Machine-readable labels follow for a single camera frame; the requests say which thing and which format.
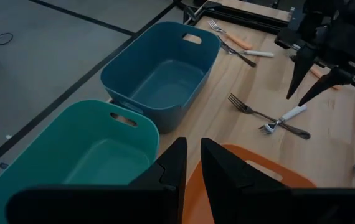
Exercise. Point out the orange plastic bin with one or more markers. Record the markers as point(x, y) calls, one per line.
point(194, 202)

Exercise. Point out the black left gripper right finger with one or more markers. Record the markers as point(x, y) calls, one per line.
point(243, 193)

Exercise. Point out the blue plastic bin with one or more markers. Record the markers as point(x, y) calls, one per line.
point(165, 81)

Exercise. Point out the black table frame rail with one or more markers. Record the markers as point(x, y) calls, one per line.
point(246, 19)

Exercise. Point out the small dark floor object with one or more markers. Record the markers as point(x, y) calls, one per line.
point(3, 165)

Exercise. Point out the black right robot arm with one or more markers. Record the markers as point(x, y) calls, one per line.
point(352, 11)

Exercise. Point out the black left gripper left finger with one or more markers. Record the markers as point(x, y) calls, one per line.
point(152, 202)

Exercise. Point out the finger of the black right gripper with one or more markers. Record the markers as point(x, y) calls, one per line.
point(330, 81)
point(302, 65)

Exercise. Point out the green plastic bin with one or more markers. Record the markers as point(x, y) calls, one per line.
point(71, 140)

